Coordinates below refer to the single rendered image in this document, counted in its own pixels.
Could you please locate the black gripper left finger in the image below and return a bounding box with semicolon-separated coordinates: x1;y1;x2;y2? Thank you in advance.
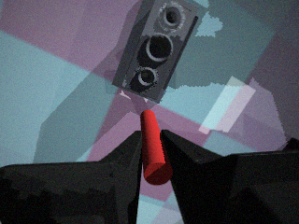
0;131;143;224

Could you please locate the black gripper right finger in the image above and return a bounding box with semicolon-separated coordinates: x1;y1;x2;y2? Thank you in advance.
161;130;299;224

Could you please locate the red peg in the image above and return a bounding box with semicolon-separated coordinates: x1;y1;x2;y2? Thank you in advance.
140;110;173;185

